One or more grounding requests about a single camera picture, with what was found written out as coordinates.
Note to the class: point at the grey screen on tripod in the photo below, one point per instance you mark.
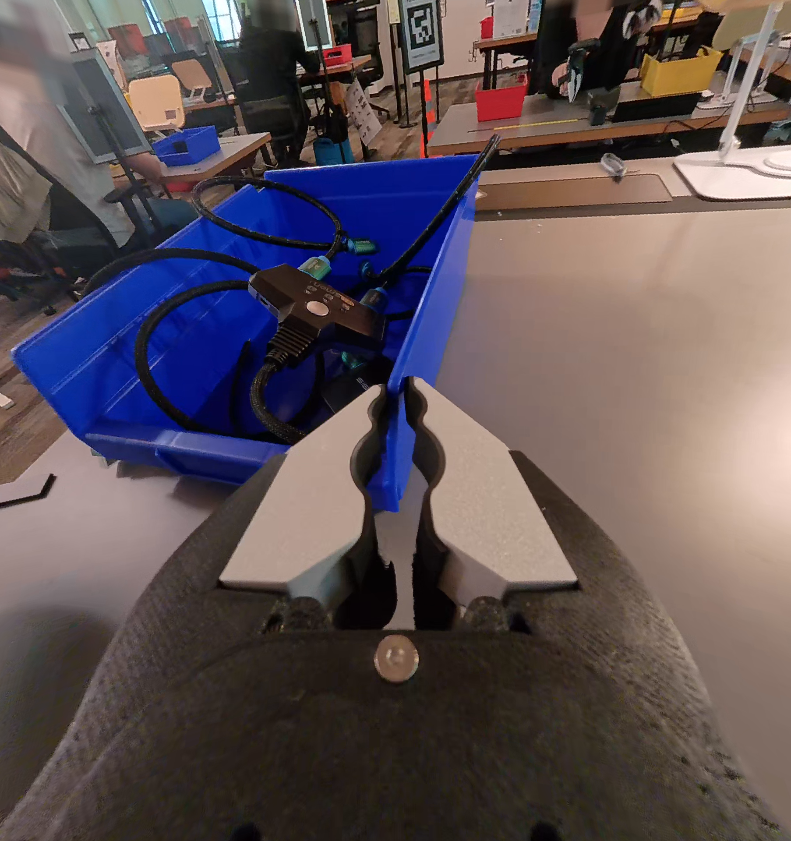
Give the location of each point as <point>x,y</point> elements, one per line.
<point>106,105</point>

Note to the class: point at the wooden workbench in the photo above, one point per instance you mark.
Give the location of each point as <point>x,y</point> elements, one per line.
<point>533,131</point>

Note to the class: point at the black hdmi switch box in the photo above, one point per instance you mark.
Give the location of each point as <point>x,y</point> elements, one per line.
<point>316,309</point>

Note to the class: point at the black office chair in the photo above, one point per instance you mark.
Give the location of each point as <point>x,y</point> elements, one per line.
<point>80,223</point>

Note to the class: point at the wooden office table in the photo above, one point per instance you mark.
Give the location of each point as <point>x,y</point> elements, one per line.
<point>238,148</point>

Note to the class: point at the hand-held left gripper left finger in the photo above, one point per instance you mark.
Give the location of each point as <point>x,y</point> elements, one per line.
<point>297,519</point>

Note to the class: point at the white boxy device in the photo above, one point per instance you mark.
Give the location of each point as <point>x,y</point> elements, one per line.
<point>156,102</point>

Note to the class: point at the blue waste container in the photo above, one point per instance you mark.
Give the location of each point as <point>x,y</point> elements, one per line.
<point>333,151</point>

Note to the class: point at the red plastic bin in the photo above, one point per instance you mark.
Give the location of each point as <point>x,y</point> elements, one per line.
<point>500,102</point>

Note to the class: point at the black usb hub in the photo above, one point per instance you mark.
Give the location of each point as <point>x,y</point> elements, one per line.
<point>356,391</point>

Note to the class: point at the beige rounded divider panel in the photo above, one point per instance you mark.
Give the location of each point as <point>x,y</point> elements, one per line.
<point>763,23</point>

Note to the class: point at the marker board on stand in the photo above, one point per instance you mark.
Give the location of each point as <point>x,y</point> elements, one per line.
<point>422,33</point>

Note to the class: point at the orange striped post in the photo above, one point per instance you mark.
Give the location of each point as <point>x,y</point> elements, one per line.
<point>428,118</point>

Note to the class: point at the blue plastic bin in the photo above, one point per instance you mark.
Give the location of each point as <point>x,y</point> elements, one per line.
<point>93,368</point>

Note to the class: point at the brown cardboard sheet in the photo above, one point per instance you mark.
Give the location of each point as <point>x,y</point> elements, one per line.
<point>566,190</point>

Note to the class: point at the small blue bin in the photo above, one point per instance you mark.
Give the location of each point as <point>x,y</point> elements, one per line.
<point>185,148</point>

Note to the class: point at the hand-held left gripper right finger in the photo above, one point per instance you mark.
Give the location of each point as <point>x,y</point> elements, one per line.
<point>500,519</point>

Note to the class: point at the small clear plastic item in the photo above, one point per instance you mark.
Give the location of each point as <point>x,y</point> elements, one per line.
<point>613,164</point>

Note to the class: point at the small yellow bin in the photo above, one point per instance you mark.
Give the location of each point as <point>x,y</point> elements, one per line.
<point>681,75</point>

